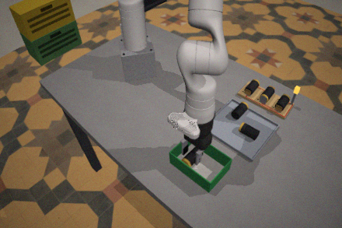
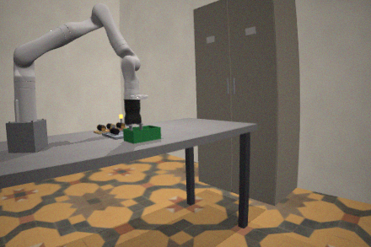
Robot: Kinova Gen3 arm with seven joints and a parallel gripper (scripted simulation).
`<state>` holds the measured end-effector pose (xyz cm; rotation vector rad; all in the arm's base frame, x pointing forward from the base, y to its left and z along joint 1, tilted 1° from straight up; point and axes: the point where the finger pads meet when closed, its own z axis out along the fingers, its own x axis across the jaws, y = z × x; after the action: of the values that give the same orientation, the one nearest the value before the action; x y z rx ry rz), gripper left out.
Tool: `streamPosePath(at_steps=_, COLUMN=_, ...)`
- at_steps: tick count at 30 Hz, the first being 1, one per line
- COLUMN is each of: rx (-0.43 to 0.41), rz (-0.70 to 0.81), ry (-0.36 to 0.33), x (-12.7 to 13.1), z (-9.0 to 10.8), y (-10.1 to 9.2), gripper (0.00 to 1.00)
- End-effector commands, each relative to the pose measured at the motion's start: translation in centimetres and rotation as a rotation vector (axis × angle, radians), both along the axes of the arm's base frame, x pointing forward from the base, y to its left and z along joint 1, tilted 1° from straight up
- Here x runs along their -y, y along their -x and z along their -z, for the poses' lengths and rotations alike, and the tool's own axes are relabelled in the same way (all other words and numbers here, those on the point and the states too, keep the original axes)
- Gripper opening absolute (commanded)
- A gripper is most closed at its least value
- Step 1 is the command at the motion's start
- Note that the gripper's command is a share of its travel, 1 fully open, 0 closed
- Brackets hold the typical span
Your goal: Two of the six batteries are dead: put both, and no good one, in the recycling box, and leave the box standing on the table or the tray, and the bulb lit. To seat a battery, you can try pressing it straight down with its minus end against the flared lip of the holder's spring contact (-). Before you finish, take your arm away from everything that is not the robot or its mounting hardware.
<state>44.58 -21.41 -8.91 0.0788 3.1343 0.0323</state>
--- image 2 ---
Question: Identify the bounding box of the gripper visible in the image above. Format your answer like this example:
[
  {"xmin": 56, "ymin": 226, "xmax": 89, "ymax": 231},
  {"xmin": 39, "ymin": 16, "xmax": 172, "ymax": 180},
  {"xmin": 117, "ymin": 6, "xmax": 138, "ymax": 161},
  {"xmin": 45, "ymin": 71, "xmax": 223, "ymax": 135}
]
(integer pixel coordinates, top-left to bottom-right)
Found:
[{"xmin": 124, "ymin": 89, "xmax": 148, "ymax": 131}]

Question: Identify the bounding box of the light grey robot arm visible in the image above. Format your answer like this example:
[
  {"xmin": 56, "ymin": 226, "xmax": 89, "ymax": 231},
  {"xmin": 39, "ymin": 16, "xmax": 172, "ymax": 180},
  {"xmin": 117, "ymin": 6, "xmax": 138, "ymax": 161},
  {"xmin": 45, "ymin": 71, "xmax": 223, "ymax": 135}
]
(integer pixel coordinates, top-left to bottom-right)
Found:
[{"xmin": 13, "ymin": 3, "xmax": 141, "ymax": 122}]

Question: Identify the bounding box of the green open-top box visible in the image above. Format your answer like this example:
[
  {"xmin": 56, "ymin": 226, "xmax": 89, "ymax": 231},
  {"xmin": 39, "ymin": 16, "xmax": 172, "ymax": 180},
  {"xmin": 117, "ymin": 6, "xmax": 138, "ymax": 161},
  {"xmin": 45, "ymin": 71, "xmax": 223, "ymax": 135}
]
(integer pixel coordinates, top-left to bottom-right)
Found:
[{"xmin": 124, "ymin": 126, "xmax": 161, "ymax": 144}]

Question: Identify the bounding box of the wooden battery holder board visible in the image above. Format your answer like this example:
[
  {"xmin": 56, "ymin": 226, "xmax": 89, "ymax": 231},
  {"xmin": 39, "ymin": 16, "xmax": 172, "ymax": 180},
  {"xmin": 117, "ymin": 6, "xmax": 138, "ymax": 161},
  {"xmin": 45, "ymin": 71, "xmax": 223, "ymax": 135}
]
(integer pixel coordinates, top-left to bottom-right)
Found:
[{"xmin": 94, "ymin": 115, "xmax": 125, "ymax": 134}]

